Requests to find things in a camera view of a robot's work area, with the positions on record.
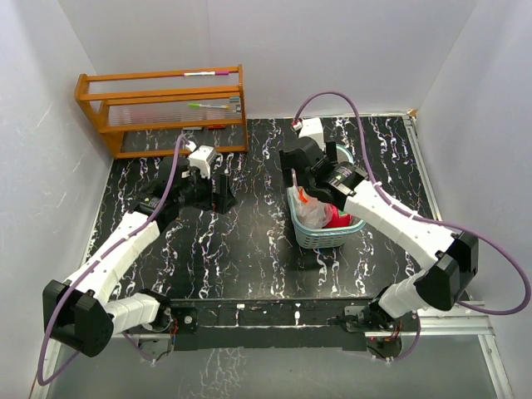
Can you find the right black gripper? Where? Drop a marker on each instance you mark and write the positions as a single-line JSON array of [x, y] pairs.
[[287, 169]]

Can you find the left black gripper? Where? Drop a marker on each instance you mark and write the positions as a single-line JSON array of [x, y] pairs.
[[222, 201]]

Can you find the clear orange zip top bag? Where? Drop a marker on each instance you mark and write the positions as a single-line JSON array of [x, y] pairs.
[[309, 211]]

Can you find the red green dragon fruit toy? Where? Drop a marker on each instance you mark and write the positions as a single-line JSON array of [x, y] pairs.
[[335, 218]]

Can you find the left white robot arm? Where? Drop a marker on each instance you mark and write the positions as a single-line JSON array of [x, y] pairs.
[[78, 311]]

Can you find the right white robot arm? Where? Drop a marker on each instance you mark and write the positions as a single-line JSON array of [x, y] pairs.
[[448, 260]]

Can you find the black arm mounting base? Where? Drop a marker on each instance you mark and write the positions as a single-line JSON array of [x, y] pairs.
[[344, 323]]

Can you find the light blue plastic basket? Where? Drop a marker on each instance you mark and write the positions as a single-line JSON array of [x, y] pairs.
[[320, 237]]

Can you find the green yellow marker pen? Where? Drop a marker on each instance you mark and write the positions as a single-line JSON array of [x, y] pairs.
[[211, 106]]

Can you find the orange wooden shelf rack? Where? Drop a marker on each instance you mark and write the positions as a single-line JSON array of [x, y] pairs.
[[119, 104]]

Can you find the white pink marker pen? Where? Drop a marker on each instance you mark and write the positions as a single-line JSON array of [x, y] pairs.
[[206, 73]]

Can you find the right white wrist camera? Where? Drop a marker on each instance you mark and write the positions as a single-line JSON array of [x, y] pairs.
[[313, 128]]

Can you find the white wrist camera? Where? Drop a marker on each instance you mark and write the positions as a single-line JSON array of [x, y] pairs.
[[313, 128], [202, 158]]

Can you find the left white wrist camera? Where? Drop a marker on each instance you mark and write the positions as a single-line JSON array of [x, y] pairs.
[[202, 158]]

